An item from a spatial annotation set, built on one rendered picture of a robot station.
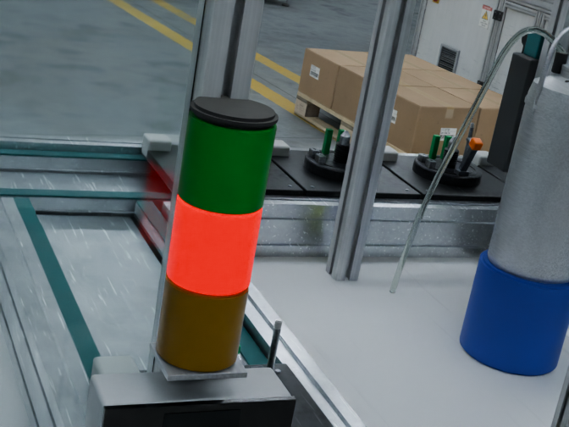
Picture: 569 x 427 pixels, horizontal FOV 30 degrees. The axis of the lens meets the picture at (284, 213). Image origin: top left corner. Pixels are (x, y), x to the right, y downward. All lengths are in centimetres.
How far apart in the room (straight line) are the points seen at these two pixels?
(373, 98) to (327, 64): 440
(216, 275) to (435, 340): 112
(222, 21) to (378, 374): 102
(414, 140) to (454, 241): 341
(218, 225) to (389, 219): 139
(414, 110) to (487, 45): 182
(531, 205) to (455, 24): 593
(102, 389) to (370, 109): 117
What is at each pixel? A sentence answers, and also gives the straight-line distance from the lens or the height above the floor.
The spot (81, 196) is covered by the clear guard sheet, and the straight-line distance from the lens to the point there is 62.
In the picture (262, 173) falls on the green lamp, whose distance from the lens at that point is 59.
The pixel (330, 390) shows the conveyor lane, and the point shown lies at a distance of 128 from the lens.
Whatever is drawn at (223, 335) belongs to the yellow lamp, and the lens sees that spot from 62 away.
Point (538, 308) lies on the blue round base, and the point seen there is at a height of 97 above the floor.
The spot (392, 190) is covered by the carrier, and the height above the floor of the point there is 97.
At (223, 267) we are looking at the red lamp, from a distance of 60.
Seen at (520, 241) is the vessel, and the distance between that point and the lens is 160.
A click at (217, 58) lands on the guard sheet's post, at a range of 61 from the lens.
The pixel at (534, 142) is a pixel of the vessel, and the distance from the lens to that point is 156.
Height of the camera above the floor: 156
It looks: 19 degrees down
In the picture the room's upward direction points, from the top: 10 degrees clockwise
